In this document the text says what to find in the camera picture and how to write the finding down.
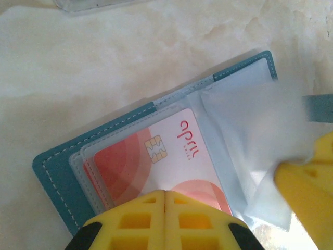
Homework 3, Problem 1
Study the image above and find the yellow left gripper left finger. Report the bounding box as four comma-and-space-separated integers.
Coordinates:
82, 190, 166, 250

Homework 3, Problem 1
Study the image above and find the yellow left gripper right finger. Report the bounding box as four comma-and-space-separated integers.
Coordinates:
165, 191, 245, 250

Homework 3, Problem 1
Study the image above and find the blue leather card holder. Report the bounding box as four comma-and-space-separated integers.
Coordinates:
32, 50, 333, 238

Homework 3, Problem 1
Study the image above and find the clear acrylic card stand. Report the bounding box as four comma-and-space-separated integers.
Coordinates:
53, 0, 154, 14

